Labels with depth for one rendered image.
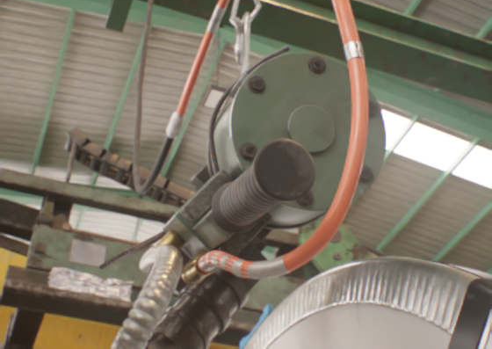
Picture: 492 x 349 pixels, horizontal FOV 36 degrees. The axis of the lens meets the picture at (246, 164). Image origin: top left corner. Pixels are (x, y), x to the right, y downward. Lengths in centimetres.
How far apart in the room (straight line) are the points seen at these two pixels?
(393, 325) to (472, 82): 343
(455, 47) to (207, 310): 354
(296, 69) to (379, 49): 313
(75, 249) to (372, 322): 104
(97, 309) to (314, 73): 103
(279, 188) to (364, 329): 27
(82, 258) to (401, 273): 107
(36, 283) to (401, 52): 261
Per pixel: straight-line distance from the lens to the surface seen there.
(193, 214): 65
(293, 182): 49
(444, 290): 61
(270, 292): 175
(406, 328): 66
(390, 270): 69
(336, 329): 78
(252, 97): 66
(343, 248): 187
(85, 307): 162
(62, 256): 165
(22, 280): 161
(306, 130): 66
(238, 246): 65
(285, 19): 364
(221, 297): 77
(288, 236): 189
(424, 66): 393
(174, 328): 75
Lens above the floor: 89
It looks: 41 degrees up
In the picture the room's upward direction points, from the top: straight up
